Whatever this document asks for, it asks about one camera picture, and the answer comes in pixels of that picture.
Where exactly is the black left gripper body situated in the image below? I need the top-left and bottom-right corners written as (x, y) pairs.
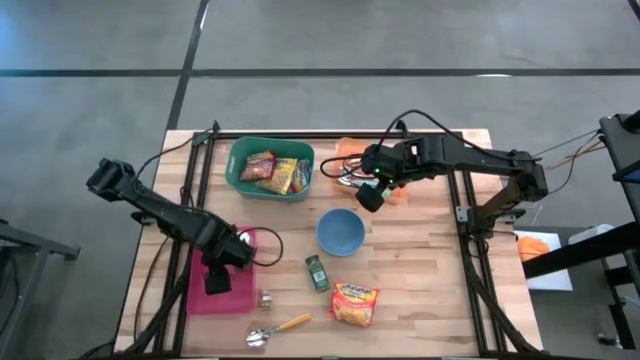
top-left (199, 227), bottom-right (256, 272)

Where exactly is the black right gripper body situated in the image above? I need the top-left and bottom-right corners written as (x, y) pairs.
top-left (359, 136), bottom-right (442, 182)

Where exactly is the yellow blue ramen packet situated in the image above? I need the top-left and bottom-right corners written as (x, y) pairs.
top-left (256, 156), bottom-right (299, 197)

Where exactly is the green-label oregano jar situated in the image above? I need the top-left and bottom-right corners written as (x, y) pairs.
top-left (304, 253), bottom-right (333, 294)

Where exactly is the pink plastic bin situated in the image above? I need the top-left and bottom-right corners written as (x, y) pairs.
top-left (186, 224), bottom-right (259, 317)

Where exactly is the blue bowl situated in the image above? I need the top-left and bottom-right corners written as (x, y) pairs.
top-left (315, 207), bottom-right (368, 258)

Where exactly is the orange plastic bin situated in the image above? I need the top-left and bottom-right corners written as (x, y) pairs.
top-left (331, 136), bottom-right (413, 207)

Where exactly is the blue red ramen packet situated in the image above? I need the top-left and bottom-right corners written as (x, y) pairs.
top-left (289, 158), bottom-right (314, 195)

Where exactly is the teal plastic bin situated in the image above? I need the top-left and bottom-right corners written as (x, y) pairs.
top-left (224, 135), bottom-right (317, 204)

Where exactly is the orange Maruchan ramen packet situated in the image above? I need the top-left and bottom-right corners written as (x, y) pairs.
top-left (325, 280), bottom-right (382, 328)

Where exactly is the orange cloth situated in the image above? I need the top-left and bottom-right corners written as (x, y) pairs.
top-left (515, 235), bottom-right (552, 263)

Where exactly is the dark grey metal stand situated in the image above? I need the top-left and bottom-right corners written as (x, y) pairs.
top-left (0, 214), bottom-right (82, 360)

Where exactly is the white paper sheet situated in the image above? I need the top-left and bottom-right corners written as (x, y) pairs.
top-left (511, 229), bottom-right (575, 293)

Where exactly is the white container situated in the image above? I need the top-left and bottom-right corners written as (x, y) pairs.
top-left (566, 222), bottom-right (616, 247)

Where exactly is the black side table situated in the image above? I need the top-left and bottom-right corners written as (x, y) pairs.
top-left (521, 109), bottom-right (640, 281)

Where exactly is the small black floor object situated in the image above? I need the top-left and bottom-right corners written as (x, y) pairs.
top-left (597, 332), bottom-right (624, 350)

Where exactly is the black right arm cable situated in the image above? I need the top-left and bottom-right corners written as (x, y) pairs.
top-left (319, 108), bottom-right (544, 181)

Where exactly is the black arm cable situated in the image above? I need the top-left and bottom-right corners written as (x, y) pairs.
top-left (319, 108), bottom-right (544, 181)
top-left (133, 126), bottom-right (286, 269)

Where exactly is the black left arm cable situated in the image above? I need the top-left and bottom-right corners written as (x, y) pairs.
top-left (133, 126), bottom-right (286, 269)

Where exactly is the yellow handled spoon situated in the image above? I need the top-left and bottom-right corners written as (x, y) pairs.
top-left (244, 312), bottom-right (314, 349)

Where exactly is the black aluminium rig frame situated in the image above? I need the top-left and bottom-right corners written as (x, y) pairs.
top-left (114, 119), bottom-right (547, 359)

